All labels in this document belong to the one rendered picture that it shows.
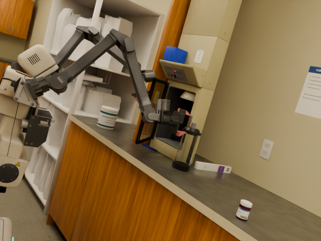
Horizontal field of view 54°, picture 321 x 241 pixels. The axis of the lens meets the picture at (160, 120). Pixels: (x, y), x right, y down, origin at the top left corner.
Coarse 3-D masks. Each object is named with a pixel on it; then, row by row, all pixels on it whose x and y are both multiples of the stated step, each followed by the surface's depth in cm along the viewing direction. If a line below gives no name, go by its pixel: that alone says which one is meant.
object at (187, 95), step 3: (186, 90) 197; (183, 93) 198; (186, 93) 196; (189, 93) 194; (192, 93) 194; (183, 96) 196; (186, 96) 194; (189, 96) 193; (192, 96) 193; (195, 96) 193; (189, 99) 193; (192, 99) 192
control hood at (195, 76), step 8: (160, 64) 200; (168, 64) 192; (176, 64) 185; (184, 64) 180; (184, 72) 184; (192, 72) 177; (200, 72) 179; (176, 80) 197; (192, 80) 183; (200, 80) 180
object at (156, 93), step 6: (156, 84) 183; (162, 84) 196; (150, 90) 177; (156, 90) 187; (162, 90) 200; (156, 96) 191; (144, 126) 186; (150, 126) 199; (138, 132) 180; (144, 132) 190; (150, 132) 204; (144, 138) 194
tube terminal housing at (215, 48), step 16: (192, 48) 194; (208, 48) 183; (224, 48) 185; (192, 64) 192; (208, 64) 181; (208, 80) 184; (208, 96) 188; (192, 112) 186; (160, 144) 203; (192, 160) 194
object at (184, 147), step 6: (186, 138) 171; (192, 138) 170; (180, 144) 173; (186, 144) 171; (192, 144) 171; (180, 150) 173; (186, 150) 171; (192, 150) 172; (180, 156) 172; (186, 156) 172; (192, 156) 174; (180, 162) 172; (186, 162) 172
